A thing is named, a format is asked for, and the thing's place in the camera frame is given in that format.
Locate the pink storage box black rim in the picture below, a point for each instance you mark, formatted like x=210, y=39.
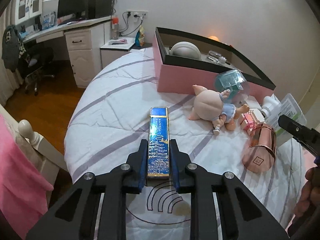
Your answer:
x=177, y=74

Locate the orange lid water bottle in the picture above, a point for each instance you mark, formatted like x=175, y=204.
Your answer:
x=115, y=28

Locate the beige curtain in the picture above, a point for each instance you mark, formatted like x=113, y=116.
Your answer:
x=9, y=81

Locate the white glass door cabinet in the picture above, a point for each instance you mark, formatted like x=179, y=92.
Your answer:
x=26, y=9

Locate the pink bed blanket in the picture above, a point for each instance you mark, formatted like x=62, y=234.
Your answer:
x=23, y=188

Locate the black computer tower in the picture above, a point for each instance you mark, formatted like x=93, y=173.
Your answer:
x=98, y=9

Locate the white desk with drawers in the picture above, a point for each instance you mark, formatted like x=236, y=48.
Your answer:
x=83, y=40

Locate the white round speaker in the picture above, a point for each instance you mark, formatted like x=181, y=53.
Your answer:
x=185, y=49

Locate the teal clear plastic fan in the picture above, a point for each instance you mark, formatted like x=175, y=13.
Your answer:
x=234, y=81

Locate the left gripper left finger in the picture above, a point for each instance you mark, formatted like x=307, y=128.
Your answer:
x=95, y=206

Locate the white bed post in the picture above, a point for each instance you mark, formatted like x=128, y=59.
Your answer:
x=41, y=144

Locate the black computer monitor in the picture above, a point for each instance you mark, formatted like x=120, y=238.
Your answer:
x=76, y=8

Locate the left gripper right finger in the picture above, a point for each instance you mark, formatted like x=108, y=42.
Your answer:
x=220, y=204

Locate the person's right hand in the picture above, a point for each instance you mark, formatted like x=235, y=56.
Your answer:
x=309, y=194

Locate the pink building block toy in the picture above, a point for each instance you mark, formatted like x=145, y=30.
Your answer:
x=250, y=120

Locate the black office chair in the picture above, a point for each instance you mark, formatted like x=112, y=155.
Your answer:
x=33, y=66

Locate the rose gold metal cup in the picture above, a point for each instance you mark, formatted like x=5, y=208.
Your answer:
x=260, y=155

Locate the white wall power socket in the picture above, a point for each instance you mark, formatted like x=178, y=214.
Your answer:
x=138, y=13

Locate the yellow blue snack bag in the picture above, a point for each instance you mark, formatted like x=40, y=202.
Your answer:
x=140, y=37

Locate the white hair dryer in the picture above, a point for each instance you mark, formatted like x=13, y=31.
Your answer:
x=268, y=105

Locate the clear glass bottle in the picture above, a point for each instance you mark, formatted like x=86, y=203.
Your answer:
x=217, y=58

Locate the clear plastic storage box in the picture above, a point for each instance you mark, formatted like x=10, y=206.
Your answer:
x=290, y=108

